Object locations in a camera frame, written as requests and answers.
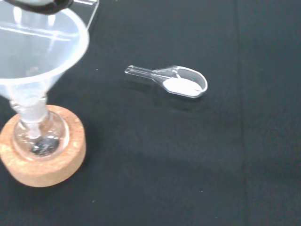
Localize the cork ring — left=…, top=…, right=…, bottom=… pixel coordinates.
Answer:
left=0, top=105, right=87, bottom=188

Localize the translucent plastic funnel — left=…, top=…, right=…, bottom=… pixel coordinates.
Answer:
left=0, top=6, right=91, bottom=139

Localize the clear round-bottom flask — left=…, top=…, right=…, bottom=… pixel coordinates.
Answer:
left=9, top=94, right=70, bottom=161

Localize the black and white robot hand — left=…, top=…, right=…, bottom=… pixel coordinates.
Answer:
left=13, top=0, right=74, bottom=15

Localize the black cloth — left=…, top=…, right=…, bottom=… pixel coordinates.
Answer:
left=0, top=0, right=301, bottom=226

